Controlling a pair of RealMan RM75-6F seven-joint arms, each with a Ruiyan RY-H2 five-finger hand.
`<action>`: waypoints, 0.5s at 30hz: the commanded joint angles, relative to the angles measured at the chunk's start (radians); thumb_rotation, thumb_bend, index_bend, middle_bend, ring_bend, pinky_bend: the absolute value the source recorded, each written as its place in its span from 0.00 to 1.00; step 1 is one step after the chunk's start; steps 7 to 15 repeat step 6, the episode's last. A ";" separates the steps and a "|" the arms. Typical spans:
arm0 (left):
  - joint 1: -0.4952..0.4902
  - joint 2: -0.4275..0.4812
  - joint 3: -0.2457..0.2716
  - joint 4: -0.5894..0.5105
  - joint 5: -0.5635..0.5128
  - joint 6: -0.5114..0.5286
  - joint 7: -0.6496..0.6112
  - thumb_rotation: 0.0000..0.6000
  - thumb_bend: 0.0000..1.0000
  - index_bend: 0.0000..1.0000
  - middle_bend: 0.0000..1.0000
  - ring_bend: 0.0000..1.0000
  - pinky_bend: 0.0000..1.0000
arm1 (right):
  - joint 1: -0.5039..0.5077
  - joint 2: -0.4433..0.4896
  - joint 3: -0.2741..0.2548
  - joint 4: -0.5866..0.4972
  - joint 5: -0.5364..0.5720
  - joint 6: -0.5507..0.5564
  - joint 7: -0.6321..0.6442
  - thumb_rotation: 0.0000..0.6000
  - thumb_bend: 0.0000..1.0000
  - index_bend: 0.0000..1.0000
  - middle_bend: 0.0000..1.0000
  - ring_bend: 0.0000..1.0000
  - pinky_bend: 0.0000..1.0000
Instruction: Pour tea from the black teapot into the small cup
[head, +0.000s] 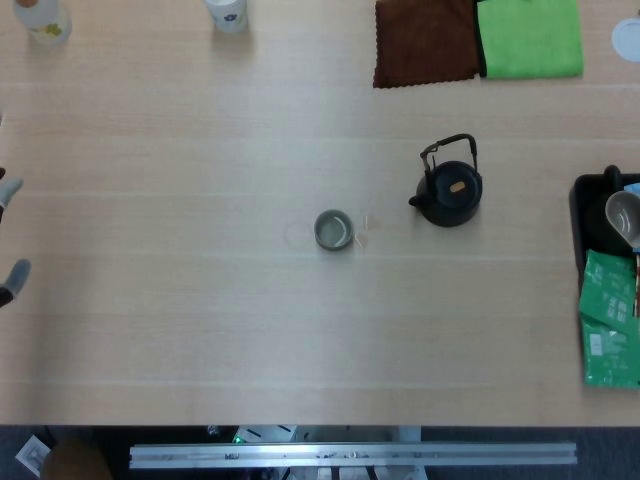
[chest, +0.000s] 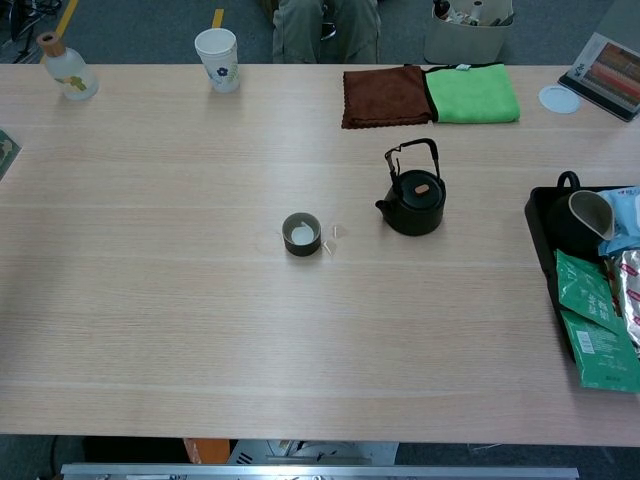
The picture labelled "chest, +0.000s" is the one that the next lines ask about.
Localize light blue wipes packet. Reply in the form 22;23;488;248
597;186;640;257

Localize brown microfibre cloth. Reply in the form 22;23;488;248
341;65;434;130

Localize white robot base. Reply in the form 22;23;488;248
227;439;400;466

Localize frosted glass bottle wooden cap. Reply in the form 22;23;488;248
36;31;100;102

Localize large green tea packet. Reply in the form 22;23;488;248
559;309;640;394

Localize orange object under table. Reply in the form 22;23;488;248
182;438;231;465

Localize green microfibre cloth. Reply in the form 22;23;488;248
423;62;522;125

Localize dark pitcher with beige inside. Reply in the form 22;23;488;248
545;189;616;259

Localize person's legs in khaki trousers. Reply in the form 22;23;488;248
272;0;382;65

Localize black plastic tray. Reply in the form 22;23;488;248
523;170;640;364

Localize black metal stand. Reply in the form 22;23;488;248
0;0;64;64

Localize small green tea packet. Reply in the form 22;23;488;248
554;248;626;335

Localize beige storage bin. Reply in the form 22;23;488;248
423;0;515;65

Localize aluminium profile rail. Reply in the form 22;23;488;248
59;462;580;480

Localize black teapot with wire handle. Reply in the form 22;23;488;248
374;137;447;237

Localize white paper cup flower print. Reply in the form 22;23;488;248
194;27;242;94

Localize dark green printed card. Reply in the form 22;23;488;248
0;128;23;182

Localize dark ceramic tea cup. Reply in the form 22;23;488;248
281;211;323;259

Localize silver foil packet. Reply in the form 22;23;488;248
604;248;640;359

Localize colourful printed flat box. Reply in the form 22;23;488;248
557;31;640;123

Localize white round plastic lid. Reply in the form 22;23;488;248
538;84;582;115

